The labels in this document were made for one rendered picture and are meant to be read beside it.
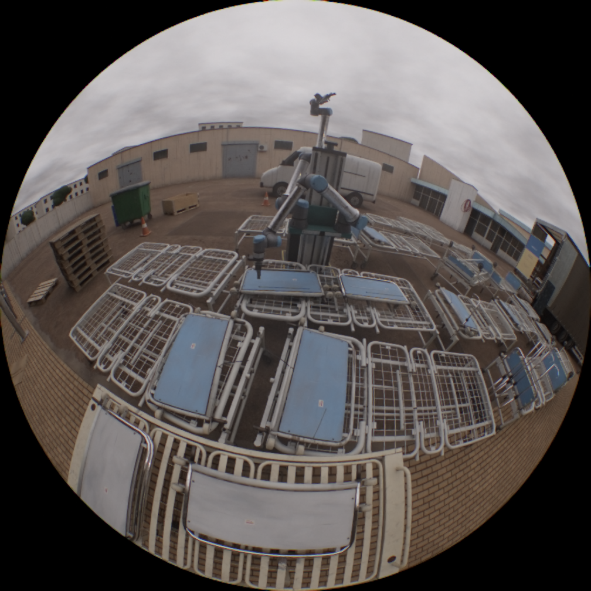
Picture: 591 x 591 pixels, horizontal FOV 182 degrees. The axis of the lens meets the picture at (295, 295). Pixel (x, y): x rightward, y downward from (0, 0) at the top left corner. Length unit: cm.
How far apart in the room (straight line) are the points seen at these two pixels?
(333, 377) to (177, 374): 94
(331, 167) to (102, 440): 271
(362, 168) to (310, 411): 898
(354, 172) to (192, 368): 886
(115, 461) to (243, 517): 67
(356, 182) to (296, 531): 944
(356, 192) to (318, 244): 711
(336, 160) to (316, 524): 257
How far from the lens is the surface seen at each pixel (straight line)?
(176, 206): 701
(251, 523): 97
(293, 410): 102
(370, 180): 939
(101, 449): 130
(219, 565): 196
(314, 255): 228
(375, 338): 227
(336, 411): 110
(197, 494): 98
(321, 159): 201
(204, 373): 118
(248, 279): 173
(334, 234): 194
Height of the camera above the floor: 157
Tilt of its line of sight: 40 degrees down
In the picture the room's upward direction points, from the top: 8 degrees clockwise
